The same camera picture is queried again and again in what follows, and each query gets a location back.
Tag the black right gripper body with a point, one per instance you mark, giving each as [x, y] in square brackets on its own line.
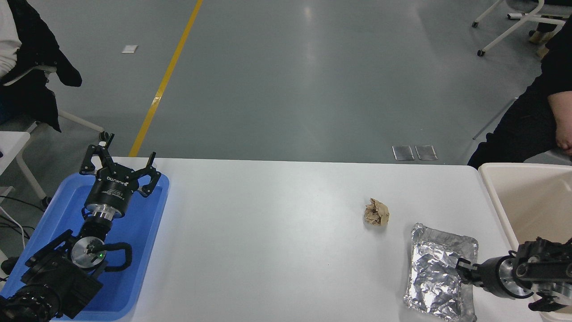
[491, 275]

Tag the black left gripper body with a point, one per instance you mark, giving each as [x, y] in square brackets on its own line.
[109, 190]

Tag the silver foil plate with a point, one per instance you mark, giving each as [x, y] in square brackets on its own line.
[433, 277]

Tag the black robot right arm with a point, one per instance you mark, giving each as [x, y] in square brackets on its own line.
[543, 264]

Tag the person's forearm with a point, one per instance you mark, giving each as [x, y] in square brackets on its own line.
[561, 109]

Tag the metal floor plate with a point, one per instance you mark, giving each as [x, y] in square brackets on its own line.
[403, 152]
[426, 152]

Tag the person's hand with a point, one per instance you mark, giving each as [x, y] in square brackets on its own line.
[564, 139]

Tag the blue plastic tray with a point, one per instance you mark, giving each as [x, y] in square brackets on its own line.
[143, 223]

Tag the large pale plastic bin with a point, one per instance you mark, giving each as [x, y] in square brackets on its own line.
[532, 201]

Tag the white side table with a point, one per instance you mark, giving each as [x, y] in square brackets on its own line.
[11, 145]

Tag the crumpled tan paper ball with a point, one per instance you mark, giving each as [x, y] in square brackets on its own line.
[376, 212]

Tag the seated person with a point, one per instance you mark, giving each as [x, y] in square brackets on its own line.
[35, 44]

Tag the standing person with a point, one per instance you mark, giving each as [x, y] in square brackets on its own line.
[527, 125]

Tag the white wheeled chair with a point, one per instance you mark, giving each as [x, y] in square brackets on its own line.
[514, 27]

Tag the white frame office chair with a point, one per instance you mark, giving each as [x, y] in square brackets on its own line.
[80, 120]

